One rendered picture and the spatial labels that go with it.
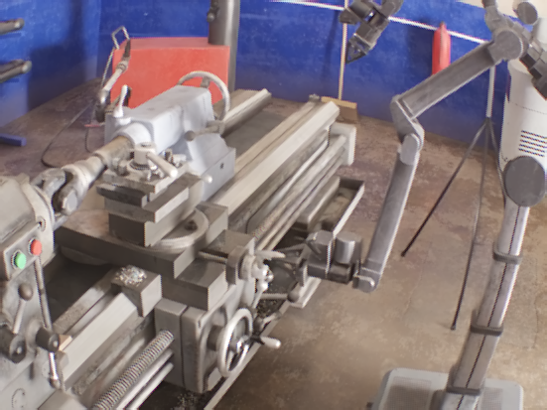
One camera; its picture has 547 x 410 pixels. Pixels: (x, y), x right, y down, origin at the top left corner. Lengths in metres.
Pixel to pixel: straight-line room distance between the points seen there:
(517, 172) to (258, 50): 4.63
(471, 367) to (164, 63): 3.37
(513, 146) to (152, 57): 3.45
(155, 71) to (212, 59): 0.42
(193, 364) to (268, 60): 4.55
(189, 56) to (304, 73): 1.60
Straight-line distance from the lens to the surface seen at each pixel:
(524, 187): 1.77
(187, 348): 1.83
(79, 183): 1.73
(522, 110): 1.69
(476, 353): 2.09
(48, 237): 1.53
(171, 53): 4.74
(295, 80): 6.09
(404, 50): 5.76
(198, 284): 1.76
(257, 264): 1.82
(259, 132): 3.19
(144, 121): 2.02
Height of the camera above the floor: 1.82
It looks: 27 degrees down
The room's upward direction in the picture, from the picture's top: 4 degrees clockwise
